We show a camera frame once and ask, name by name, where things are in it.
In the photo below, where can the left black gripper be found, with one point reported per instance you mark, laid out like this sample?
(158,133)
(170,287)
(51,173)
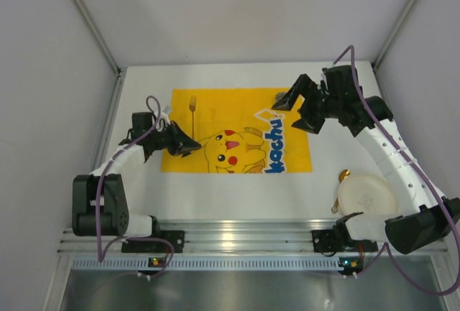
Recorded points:
(172,138)

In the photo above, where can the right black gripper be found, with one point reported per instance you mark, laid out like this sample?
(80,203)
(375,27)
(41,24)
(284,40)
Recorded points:
(310,103)

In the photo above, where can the small grey cup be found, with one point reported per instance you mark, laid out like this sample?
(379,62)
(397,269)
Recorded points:
(279,96)

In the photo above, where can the copper fork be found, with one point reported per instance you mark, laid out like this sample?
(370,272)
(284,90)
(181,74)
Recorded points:
(192,108)

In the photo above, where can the yellow Pikachu placemat cloth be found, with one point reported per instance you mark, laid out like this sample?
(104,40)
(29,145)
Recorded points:
(239,133)

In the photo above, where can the copper spoon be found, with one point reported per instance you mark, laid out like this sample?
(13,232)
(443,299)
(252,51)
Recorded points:
(342,176)

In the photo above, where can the white paper plate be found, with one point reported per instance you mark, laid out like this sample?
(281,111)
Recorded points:
(367,193)

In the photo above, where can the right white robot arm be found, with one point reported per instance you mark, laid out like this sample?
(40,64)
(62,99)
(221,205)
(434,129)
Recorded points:
(423,215)

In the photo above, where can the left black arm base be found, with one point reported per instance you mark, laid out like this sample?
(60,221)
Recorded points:
(161,241)

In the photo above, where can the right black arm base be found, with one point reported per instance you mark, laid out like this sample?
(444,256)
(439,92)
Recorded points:
(337,239)

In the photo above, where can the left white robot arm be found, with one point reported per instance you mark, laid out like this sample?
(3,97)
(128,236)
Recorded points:
(101,198)

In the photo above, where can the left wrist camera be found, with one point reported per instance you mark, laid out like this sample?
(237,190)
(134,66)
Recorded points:
(166,111)

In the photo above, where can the perforated grey cable duct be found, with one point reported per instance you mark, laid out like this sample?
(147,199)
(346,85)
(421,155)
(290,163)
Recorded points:
(220,263)

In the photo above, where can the aluminium mounting rail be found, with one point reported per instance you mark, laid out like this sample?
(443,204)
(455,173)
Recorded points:
(238,238)

